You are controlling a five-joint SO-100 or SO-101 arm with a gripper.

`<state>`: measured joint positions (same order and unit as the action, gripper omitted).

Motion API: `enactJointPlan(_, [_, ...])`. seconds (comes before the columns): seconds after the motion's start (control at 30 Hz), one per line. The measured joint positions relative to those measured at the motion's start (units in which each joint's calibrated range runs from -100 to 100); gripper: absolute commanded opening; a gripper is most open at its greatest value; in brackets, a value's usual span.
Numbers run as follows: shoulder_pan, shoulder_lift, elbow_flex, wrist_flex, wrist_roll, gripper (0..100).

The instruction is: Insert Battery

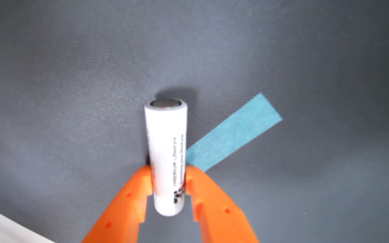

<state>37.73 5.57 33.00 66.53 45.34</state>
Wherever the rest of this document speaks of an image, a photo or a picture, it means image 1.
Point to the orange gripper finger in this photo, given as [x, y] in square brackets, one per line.
[218, 219]
[123, 212]

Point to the blue tape piece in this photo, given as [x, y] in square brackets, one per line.
[235, 131]

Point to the white cylindrical battery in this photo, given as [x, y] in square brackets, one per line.
[165, 141]

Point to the grey fabric mat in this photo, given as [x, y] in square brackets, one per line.
[46, 84]

